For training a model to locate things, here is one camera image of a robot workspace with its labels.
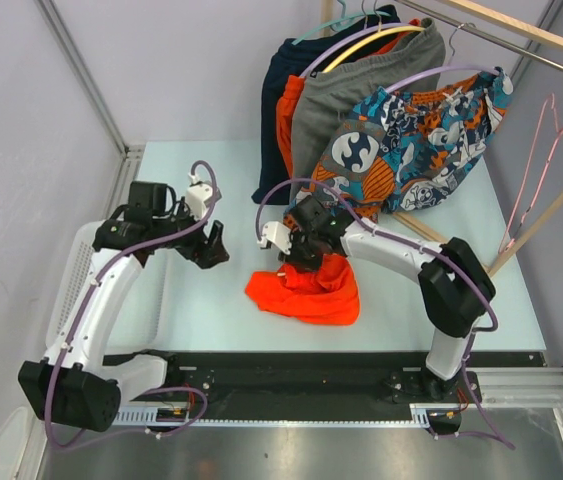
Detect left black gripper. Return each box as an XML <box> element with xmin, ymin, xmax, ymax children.
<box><xmin>152</xmin><ymin>197</ymin><xmax>228</xmax><ymax>268</ymax></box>

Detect bright orange shorts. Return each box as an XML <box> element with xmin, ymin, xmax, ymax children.
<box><xmin>245</xmin><ymin>255</ymin><xmax>360</xmax><ymax>326</ymax></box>

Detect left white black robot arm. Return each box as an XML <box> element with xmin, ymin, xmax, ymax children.
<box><xmin>18</xmin><ymin>175</ymin><xmax>229</xmax><ymax>432</ymax></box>

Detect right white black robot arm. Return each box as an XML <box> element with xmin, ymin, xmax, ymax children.
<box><xmin>261</xmin><ymin>197</ymin><xmax>496</xmax><ymax>401</ymax></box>

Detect navy blue shorts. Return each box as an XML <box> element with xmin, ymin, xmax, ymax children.
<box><xmin>251</xmin><ymin>5</ymin><xmax>400</xmax><ymax>204</ymax></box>

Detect patterned blue orange shorts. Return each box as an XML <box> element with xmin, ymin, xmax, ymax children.
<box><xmin>290</xmin><ymin>68</ymin><xmax>514</xmax><ymax>219</ymax></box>

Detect grey shorts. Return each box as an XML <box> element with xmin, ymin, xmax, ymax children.
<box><xmin>291</xmin><ymin>18</ymin><xmax>425</xmax><ymax>177</ymax></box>

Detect dark orange hanging shorts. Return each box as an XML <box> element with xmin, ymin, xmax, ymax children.
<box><xmin>275</xmin><ymin>31</ymin><xmax>407</xmax><ymax>177</ymax></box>

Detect yellow hanger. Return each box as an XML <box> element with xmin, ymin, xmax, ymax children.
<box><xmin>323</xmin><ymin>24</ymin><xmax>424</xmax><ymax>73</ymax></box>

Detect purple hanger rear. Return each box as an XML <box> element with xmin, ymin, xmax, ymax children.
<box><xmin>299</xmin><ymin>21</ymin><xmax>407</xmax><ymax>78</ymax></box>

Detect purple hanger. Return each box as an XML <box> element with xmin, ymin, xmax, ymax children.
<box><xmin>377</xmin><ymin>18</ymin><xmax>503</xmax><ymax>93</ymax></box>
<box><xmin>299</xmin><ymin>21</ymin><xmax>407</xmax><ymax>78</ymax></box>

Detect purple hanger front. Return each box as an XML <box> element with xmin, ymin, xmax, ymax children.
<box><xmin>377</xmin><ymin>18</ymin><xmax>503</xmax><ymax>93</ymax></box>

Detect teal hanger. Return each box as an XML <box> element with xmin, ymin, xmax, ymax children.
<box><xmin>292</xmin><ymin>0</ymin><xmax>364</xmax><ymax>45</ymax></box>

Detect white plastic laundry basket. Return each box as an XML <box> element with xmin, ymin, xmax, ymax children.
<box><xmin>45</xmin><ymin>222</ymin><xmax>169</xmax><ymax>355</ymax></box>

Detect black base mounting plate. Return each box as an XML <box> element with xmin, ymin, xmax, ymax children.
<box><xmin>120</xmin><ymin>352</ymin><xmax>544</xmax><ymax>433</ymax></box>

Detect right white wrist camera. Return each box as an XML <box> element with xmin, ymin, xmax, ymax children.
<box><xmin>257</xmin><ymin>221</ymin><xmax>292</xmax><ymax>255</ymax></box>

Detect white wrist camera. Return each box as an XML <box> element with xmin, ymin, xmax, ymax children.
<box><xmin>184</xmin><ymin>173</ymin><xmax>214</xmax><ymax>220</ymax></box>
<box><xmin>257</xmin><ymin>221</ymin><xmax>292</xmax><ymax>255</ymax></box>

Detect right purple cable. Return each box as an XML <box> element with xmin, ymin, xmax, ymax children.
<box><xmin>254</xmin><ymin>178</ymin><xmax>517</xmax><ymax>451</ymax></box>

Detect purple cable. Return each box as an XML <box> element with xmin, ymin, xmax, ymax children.
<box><xmin>43</xmin><ymin>159</ymin><xmax>223</xmax><ymax>449</ymax></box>
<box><xmin>254</xmin><ymin>178</ymin><xmax>517</xmax><ymax>451</ymax></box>

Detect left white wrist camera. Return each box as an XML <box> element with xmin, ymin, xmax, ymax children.
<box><xmin>184</xmin><ymin>173</ymin><xmax>214</xmax><ymax>220</ymax></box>

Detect white slotted cable duct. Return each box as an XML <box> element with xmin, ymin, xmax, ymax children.
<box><xmin>112</xmin><ymin>404</ymin><xmax>430</xmax><ymax>429</ymax></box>

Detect pink wire hanger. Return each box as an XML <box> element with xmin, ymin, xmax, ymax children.
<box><xmin>498</xmin><ymin>74</ymin><xmax>563</xmax><ymax>254</ymax></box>

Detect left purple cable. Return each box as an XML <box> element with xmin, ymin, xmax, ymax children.
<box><xmin>43</xmin><ymin>159</ymin><xmax>223</xmax><ymax>449</ymax></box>

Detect aluminium frame post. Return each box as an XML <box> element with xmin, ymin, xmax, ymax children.
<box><xmin>34</xmin><ymin>0</ymin><xmax>128</xmax><ymax>158</ymax></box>

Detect metal clothes rail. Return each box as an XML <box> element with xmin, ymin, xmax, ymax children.
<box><xmin>400</xmin><ymin>1</ymin><xmax>563</xmax><ymax>78</ymax></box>

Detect wooden clothes rack frame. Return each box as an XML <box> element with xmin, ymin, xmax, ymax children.
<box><xmin>325</xmin><ymin>1</ymin><xmax>563</xmax><ymax>276</ymax></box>

